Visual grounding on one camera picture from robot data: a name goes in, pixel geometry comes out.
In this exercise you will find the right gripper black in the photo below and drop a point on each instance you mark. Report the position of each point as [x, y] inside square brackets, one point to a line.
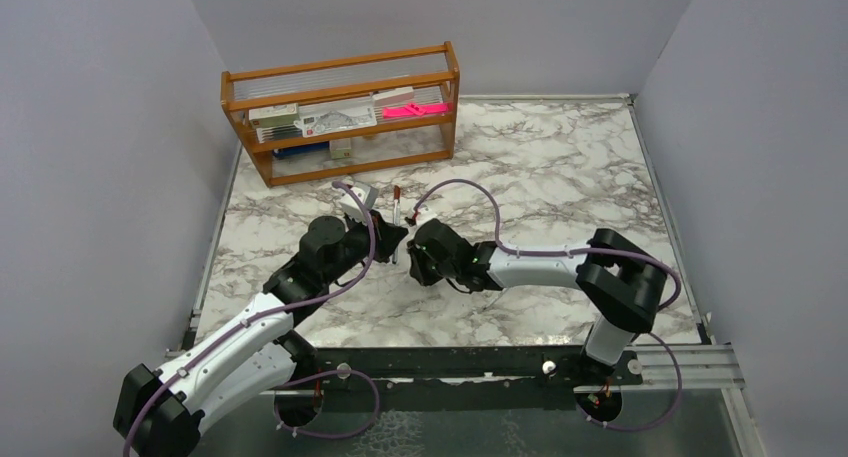
[416, 269]

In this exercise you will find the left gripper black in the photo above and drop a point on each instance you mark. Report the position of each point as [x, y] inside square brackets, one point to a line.
[386, 237]

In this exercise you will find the white marker yellow end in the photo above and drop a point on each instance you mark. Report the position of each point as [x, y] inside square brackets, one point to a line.
[396, 222]

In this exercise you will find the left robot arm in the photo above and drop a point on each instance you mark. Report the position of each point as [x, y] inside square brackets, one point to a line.
[165, 411]

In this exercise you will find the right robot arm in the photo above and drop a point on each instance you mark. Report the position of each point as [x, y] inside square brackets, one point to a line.
[623, 282]

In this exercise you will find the white pen green end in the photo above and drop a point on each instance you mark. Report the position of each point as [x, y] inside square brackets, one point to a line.
[493, 302]

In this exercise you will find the small beige box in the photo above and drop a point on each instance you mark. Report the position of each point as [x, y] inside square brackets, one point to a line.
[341, 148]

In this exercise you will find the blue box lower shelf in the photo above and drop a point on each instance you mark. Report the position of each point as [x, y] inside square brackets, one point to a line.
[300, 150]

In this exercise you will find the pink plastic item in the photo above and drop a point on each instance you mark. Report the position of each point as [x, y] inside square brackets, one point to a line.
[412, 109]

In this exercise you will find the wooden shelf rack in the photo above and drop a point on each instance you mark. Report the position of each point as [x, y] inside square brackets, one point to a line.
[424, 75]

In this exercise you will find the white ruler card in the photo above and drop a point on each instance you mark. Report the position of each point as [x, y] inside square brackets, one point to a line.
[336, 120]

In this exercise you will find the white green box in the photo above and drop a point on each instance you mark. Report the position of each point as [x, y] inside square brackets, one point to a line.
[273, 116]

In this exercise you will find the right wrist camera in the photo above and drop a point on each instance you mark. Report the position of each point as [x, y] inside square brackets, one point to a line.
[420, 216]

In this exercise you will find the black mounting rail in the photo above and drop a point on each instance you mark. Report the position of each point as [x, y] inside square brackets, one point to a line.
[432, 379]

